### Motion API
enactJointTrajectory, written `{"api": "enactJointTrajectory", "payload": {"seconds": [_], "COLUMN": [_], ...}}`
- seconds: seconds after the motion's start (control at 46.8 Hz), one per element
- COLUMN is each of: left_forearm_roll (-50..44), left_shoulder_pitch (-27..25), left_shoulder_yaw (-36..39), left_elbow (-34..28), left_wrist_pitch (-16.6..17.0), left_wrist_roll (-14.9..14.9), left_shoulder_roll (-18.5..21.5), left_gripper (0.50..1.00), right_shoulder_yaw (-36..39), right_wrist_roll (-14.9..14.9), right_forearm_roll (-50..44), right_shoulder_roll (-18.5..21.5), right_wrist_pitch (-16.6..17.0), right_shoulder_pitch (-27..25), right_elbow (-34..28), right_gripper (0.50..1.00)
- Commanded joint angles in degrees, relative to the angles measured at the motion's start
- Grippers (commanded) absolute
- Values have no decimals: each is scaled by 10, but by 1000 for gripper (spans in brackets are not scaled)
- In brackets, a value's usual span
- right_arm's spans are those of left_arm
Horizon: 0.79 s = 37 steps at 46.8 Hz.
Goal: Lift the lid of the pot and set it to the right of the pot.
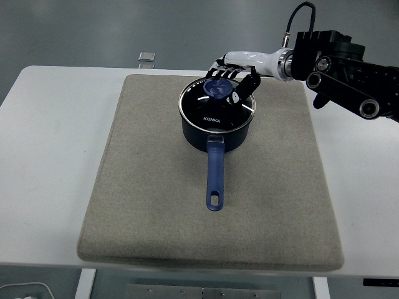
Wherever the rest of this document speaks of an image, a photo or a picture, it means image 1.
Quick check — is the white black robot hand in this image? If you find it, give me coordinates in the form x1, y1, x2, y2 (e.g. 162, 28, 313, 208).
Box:
204, 49, 282, 105

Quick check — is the glass pot lid blue knob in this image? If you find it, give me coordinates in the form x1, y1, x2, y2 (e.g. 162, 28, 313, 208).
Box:
178, 77, 257, 130

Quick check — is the beige fabric mat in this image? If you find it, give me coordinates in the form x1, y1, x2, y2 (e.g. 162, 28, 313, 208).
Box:
77, 74, 345, 271

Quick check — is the grey metal plate with screws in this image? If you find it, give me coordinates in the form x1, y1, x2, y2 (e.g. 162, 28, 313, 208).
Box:
125, 283, 282, 299

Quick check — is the white table leg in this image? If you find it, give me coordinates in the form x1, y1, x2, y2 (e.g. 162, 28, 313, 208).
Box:
312, 276, 331, 299
75, 268, 98, 299

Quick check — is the black flat bar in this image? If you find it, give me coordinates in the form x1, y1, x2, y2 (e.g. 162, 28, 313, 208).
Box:
363, 278, 399, 288

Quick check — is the white rounded object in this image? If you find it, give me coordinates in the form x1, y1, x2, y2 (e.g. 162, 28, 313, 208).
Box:
0, 282, 54, 299

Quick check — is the dark blue saucepan long handle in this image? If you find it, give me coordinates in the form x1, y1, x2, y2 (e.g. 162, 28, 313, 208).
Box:
180, 105, 252, 212

